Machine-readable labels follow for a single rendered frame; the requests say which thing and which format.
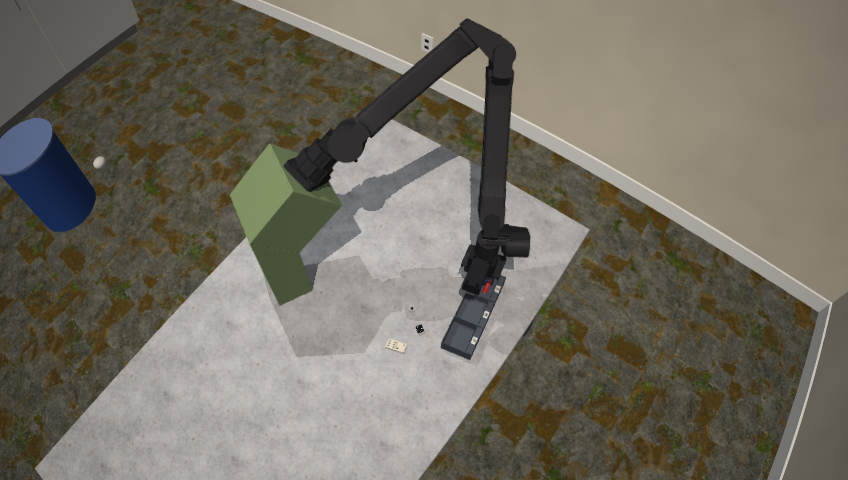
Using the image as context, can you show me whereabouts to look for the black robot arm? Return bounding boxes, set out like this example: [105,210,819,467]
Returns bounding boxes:
[284,18,531,296]

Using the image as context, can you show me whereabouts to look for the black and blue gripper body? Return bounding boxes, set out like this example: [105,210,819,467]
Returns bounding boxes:
[461,244,507,280]

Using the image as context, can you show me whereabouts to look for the cream domino tile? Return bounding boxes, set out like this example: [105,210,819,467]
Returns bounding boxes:
[386,339,407,353]

